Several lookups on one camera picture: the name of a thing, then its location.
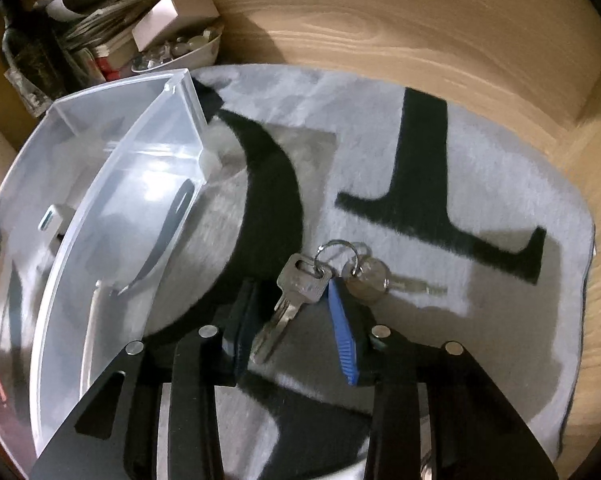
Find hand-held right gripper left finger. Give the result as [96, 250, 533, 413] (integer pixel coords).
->
[28, 280, 260, 480]

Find pale pink cardboard box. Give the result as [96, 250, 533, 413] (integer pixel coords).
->
[131, 0, 220, 52]

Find stack of books and magazines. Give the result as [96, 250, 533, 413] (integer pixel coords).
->
[32, 0, 222, 86]

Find white charger adapter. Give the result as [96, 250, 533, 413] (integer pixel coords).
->
[37, 203, 77, 239]

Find silver keys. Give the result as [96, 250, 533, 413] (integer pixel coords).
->
[250, 238, 448, 365]

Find white bowl with small items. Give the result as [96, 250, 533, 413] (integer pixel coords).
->
[130, 24, 224, 74]

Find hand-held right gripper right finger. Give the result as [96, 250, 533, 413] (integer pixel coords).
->
[327, 279, 561, 480]

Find dark glass bottle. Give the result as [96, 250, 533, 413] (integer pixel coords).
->
[0, 0, 68, 117]

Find clear plastic storage box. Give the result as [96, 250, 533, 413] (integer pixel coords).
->
[0, 67, 210, 467]

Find grey blanket with black letters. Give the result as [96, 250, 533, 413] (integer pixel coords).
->
[143, 62, 597, 480]

